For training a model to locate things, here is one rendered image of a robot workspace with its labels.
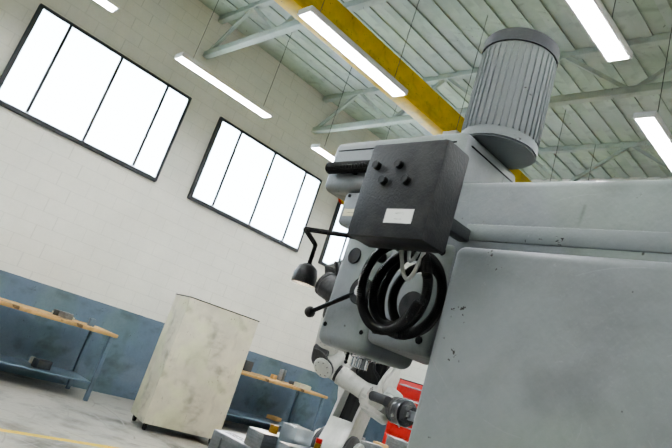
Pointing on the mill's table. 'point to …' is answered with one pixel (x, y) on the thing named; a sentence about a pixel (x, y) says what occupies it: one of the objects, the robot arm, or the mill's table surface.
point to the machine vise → (238, 441)
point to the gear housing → (348, 209)
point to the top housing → (492, 172)
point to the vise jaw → (260, 438)
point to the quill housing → (349, 330)
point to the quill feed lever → (338, 299)
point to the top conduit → (347, 167)
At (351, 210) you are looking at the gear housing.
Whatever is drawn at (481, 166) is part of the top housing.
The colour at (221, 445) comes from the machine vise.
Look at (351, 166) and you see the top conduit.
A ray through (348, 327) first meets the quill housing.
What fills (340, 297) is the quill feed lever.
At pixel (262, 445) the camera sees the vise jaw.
